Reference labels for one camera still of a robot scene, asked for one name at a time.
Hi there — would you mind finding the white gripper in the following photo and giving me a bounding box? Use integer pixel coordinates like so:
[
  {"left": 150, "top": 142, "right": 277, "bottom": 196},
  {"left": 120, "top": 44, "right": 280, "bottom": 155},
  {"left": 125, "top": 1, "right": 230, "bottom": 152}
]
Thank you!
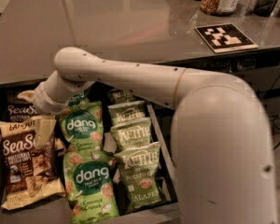
[{"left": 17, "top": 80, "right": 68, "bottom": 149}]

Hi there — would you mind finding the brown seasalt chip bag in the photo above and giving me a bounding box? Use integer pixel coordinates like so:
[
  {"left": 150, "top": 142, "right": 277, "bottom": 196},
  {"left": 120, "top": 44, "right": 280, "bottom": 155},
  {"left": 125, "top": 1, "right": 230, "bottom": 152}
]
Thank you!
[
  {"left": 6, "top": 90, "right": 37, "bottom": 122},
  {"left": 0, "top": 119, "right": 65, "bottom": 210}
]

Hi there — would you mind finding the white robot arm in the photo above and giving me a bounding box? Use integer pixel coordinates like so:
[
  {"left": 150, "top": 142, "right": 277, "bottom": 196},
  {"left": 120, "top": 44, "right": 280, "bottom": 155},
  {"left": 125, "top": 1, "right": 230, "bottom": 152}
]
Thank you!
[{"left": 28, "top": 47, "right": 277, "bottom": 224}]

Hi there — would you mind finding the middle green dang chip bag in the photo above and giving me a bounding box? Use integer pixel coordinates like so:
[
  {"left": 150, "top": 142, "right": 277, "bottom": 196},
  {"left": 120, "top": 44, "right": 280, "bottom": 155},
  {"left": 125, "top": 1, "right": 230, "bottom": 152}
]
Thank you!
[{"left": 57, "top": 102, "right": 104, "bottom": 152}]

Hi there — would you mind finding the green dang chip bag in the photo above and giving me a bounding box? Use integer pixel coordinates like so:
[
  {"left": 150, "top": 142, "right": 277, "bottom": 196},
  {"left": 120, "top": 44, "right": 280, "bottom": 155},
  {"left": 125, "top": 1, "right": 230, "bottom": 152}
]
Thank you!
[
  {"left": 63, "top": 150, "right": 119, "bottom": 224},
  {"left": 68, "top": 90, "right": 90, "bottom": 108},
  {"left": 57, "top": 102, "right": 104, "bottom": 152}
]

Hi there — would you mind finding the rear green dang chip bag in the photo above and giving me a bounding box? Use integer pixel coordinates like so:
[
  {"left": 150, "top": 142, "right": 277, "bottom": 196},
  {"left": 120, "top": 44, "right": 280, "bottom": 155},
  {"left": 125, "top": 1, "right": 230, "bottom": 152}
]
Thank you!
[{"left": 68, "top": 90, "right": 90, "bottom": 108}]

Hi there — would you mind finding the rear green Kettle chip bag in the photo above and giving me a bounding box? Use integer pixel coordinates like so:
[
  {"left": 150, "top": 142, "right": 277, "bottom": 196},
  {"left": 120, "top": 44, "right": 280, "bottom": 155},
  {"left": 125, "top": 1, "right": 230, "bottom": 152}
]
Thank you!
[{"left": 107, "top": 89, "right": 137, "bottom": 105}]

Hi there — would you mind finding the green kettle chip bag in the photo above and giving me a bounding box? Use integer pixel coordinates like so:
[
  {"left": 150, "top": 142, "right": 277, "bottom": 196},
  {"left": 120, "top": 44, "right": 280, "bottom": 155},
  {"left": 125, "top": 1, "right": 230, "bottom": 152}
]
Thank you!
[
  {"left": 110, "top": 118, "right": 151, "bottom": 152},
  {"left": 115, "top": 142, "right": 162, "bottom": 210},
  {"left": 107, "top": 89, "right": 137, "bottom": 105},
  {"left": 108, "top": 101, "right": 146, "bottom": 125}
]

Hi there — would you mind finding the open grey top drawer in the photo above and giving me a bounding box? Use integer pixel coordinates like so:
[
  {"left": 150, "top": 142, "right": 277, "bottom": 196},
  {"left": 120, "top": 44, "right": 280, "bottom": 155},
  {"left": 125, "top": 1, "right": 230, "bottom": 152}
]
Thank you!
[{"left": 0, "top": 84, "right": 181, "bottom": 224}]

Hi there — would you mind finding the front green dang chip bag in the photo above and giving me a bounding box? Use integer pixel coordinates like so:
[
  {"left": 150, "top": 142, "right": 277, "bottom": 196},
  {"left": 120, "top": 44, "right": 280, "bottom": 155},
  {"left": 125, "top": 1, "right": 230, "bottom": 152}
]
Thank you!
[{"left": 63, "top": 150, "right": 119, "bottom": 224}]

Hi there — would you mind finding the front green Kettle chip bag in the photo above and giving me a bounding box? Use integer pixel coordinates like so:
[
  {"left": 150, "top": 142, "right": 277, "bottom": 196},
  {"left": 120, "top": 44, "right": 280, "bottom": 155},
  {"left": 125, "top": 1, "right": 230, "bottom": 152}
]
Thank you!
[{"left": 115, "top": 142, "right": 162, "bottom": 210}]

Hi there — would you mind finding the upper right grey drawer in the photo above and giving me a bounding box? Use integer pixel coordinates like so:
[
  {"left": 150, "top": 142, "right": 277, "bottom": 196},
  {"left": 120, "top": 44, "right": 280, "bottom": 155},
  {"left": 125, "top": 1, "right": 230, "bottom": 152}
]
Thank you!
[{"left": 233, "top": 65, "right": 280, "bottom": 91}]

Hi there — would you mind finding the black white fiducial marker tile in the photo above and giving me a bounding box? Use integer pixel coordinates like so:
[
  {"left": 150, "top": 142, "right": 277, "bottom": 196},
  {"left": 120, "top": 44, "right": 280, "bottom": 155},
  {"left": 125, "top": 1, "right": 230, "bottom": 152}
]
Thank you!
[{"left": 195, "top": 23, "right": 259, "bottom": 54}]

